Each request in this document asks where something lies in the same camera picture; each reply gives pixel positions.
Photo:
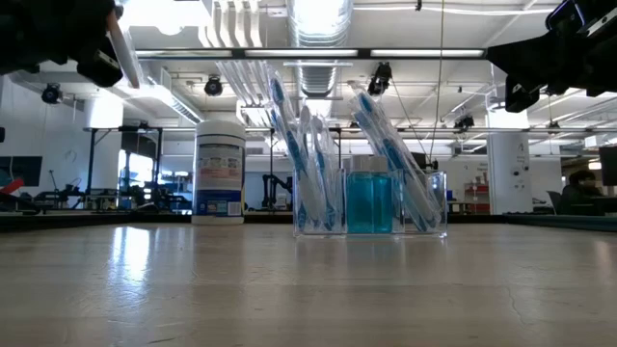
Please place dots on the grey office chair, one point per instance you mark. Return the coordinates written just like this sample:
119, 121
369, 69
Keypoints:
554, 200

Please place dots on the silver ventilation duct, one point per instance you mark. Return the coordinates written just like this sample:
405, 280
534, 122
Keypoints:
318, 77

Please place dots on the black ceiling spotlight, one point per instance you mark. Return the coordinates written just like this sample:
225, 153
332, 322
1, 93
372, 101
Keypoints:
51, 93
464, 121
213, 86
381, 77

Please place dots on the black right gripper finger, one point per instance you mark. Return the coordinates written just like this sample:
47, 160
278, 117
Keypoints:
525, 60

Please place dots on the black background frame rig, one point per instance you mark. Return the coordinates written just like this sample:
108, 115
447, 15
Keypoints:
90, 168

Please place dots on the white wipes canister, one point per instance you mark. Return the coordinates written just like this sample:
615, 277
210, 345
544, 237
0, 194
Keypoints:
219, 193

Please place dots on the blue mouthwash bottle white cap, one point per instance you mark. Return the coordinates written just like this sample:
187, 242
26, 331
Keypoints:
382, 207
359, 207

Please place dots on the white rectangular air duct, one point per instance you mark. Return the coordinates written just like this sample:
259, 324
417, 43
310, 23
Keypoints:
159, 91

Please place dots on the black background robot arm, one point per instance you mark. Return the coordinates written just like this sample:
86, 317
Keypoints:
275, 185

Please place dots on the white building column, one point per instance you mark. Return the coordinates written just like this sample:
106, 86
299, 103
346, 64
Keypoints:
103, 115
508, 173

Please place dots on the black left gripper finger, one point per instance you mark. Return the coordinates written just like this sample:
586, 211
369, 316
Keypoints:
87, 24

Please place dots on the black computer monitor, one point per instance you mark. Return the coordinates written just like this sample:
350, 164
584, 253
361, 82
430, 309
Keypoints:
608, 166
419, 161

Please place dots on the red bar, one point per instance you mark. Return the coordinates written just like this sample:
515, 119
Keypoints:
12, 187

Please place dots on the red shelf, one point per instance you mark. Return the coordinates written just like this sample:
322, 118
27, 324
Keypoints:
477, 190

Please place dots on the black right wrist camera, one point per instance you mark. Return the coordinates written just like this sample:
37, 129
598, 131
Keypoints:
566, 14

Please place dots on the clear acrylic organizer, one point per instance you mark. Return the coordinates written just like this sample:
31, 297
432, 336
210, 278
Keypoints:
343, 202

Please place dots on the dark wall screen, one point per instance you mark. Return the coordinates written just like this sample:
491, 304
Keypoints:
19, 168

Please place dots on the person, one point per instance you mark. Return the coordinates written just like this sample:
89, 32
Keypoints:
583, 180

